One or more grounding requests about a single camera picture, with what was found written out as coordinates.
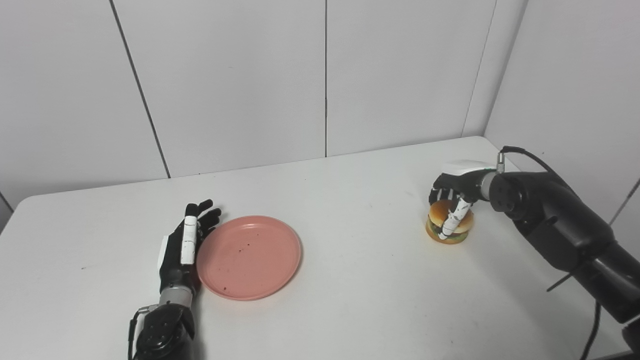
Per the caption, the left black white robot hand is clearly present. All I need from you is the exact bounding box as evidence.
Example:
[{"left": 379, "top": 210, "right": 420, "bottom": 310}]
[{"left": 157, "top": 199, "right": 222, "bottom": 296}]

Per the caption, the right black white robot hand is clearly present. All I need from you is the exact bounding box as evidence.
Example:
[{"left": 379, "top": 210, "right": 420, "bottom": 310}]
[{"left": 428, "top": 160, "right": 496, "bottom": 241}]

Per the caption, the toy hamburger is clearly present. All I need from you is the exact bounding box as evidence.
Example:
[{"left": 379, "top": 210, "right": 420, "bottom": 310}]
[{"left": 425, "top": 200, "right": 475, "bottom": 245}]

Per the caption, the pink round plate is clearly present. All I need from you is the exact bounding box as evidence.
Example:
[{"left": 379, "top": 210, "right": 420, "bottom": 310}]
[{"left": 196, "top": 215, "right": 303, "bottom": 302}]

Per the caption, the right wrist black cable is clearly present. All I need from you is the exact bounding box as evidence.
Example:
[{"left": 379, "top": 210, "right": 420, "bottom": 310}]
[{"left": 496, "top": 146, "right": 602, "bottom": 360}]

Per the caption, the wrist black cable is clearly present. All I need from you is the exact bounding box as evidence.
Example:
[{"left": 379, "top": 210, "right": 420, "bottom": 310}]
[
  {"left": 127, "top": 306, "right": 158, "bottom": 360},
  {"left": 496, "top": 146, "right": 602, "bottom": 360}
]

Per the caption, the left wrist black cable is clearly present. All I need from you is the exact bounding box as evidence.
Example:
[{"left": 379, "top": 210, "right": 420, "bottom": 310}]
[{"left": 127, "top": 306, "right": 158, "bottom": 360}]

